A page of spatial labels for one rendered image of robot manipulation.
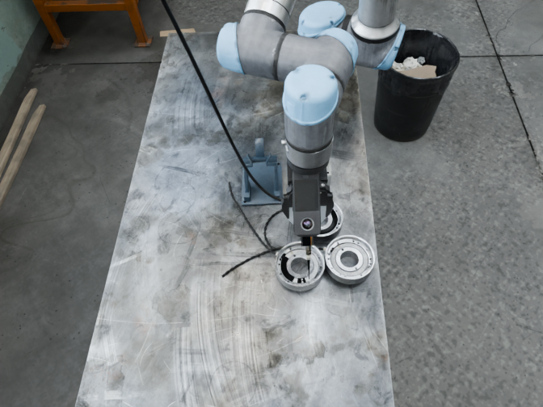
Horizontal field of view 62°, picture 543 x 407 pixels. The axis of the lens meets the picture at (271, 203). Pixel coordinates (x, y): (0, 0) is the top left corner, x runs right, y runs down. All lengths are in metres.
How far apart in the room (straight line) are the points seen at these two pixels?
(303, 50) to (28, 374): 1.63
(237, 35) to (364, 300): 0.58
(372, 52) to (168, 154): 0.58
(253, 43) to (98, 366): 0.68
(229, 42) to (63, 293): 1.52
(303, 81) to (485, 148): 1.84
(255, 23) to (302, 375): 0.64
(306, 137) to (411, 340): 1.28
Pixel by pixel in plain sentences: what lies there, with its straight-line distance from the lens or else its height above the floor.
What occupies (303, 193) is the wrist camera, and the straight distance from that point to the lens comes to 0.75.
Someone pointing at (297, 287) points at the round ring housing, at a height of 0.84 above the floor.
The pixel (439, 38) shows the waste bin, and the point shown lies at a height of 0.41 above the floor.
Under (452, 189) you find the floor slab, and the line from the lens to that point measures 2.21.
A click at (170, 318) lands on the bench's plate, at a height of 0.80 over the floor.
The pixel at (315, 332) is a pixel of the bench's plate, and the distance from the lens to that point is 0.95.
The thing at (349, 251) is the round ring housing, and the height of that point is 0.83.
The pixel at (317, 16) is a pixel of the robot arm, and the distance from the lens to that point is 1.22.
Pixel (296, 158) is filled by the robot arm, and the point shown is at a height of 1.16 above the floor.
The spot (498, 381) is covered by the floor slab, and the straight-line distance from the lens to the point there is 1.89.
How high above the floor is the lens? 1.70
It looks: 56 degrees down
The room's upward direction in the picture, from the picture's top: 5 degrees counter-clockwise
